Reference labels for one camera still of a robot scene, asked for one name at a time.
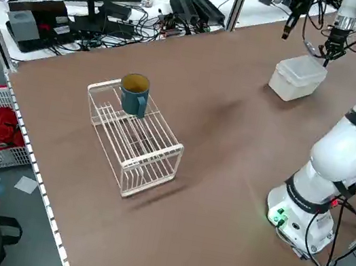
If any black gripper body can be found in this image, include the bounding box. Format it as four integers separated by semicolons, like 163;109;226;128
288;0;312;19
327;26;351;50

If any white plastic preservation box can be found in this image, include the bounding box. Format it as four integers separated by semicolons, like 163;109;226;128
266;49;331;109

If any grey box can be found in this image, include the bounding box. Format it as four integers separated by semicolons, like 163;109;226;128
2;6;45;46

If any black power adapter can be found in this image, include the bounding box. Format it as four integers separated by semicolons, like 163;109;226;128
186;0;230;27
166;0;203;24

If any dark teal mug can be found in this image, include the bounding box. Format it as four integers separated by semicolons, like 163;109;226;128
114;71;154;120

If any black monitor stand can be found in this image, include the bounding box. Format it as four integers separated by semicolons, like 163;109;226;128
70;0;141;42

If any red roses bunch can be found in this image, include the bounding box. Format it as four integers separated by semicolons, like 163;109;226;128
0;104;33;151

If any white paper square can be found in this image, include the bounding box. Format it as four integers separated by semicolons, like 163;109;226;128
12;174;41;196

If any aluminium frame post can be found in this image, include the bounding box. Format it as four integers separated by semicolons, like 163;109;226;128
225;0;251;35

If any cream wire dish rack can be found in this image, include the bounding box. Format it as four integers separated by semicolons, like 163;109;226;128
69;72;195;207

